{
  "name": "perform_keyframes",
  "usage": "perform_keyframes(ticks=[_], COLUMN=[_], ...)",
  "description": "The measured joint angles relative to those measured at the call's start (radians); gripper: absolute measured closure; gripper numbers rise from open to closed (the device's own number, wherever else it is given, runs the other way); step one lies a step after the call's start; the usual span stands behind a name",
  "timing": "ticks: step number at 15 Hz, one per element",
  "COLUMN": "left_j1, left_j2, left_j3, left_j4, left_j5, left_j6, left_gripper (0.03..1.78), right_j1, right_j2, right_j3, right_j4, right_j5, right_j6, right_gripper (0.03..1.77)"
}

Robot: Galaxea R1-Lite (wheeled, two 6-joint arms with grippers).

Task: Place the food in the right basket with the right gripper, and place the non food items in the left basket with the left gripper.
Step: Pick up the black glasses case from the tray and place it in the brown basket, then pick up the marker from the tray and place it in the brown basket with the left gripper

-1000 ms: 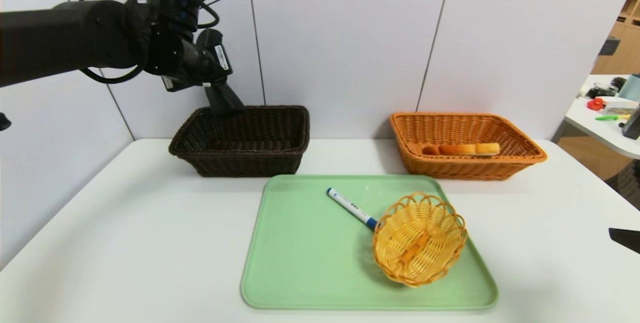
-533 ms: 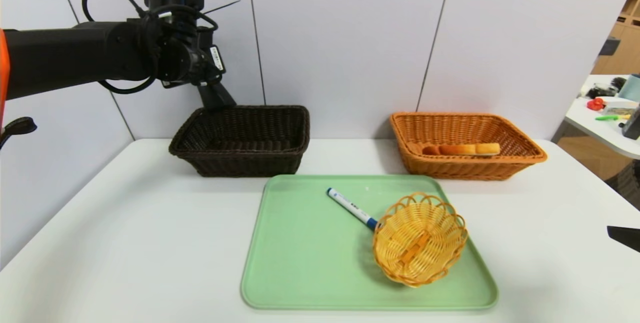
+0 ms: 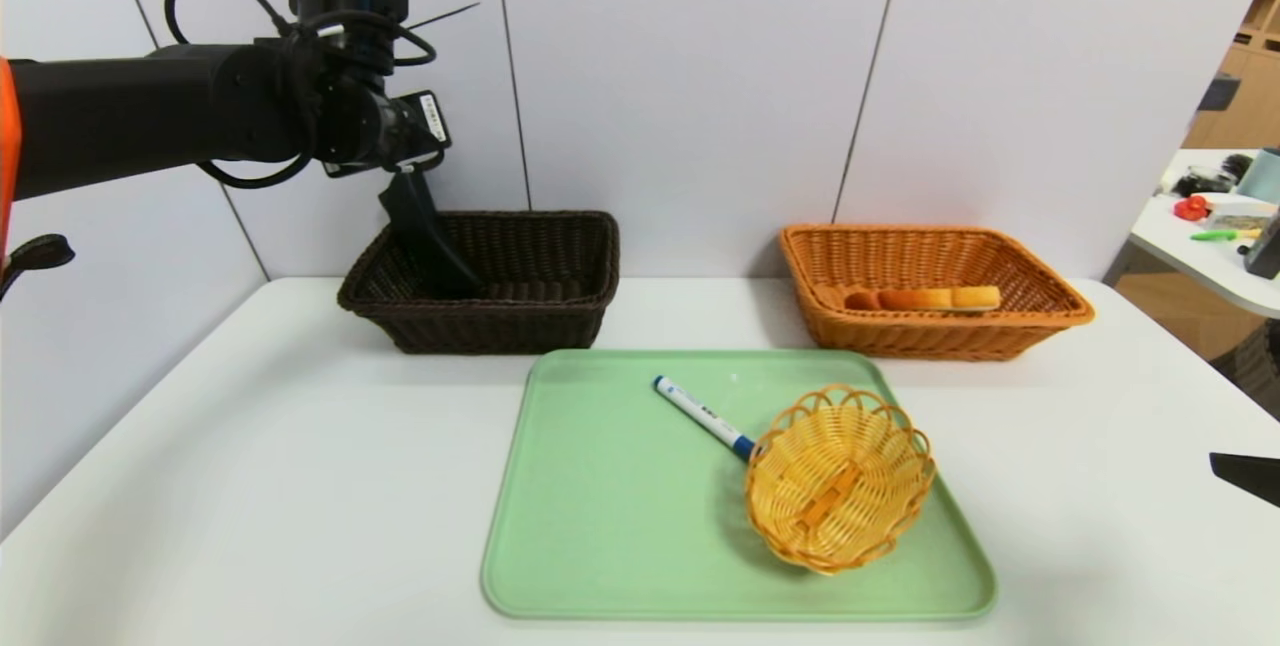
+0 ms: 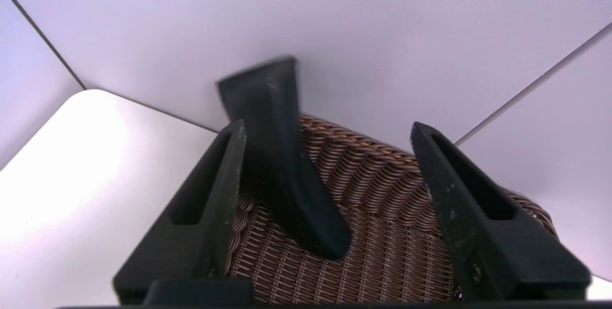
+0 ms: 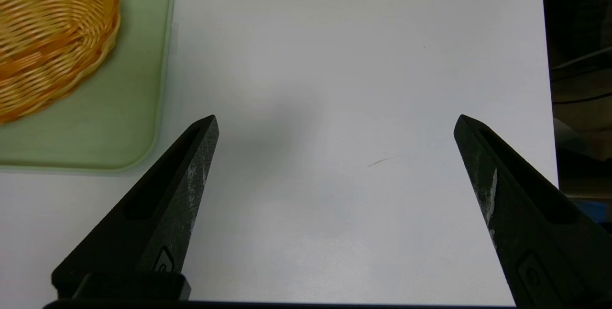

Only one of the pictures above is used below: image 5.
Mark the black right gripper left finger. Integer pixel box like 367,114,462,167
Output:
51,114,220,301

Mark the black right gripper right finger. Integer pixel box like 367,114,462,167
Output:
453,114,612,309

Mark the small round yellow wicker basket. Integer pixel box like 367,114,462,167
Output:
0,0,121,125

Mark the blue object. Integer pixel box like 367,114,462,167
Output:
569,198,612,223

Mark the light green plastic tray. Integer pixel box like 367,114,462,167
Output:
0,0,180,174

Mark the black woven bin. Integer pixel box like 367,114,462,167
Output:
545,0,612,66

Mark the thin black cable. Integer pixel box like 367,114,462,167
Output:
552,91,612,105

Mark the white cable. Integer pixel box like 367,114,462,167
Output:
550,50,612,71

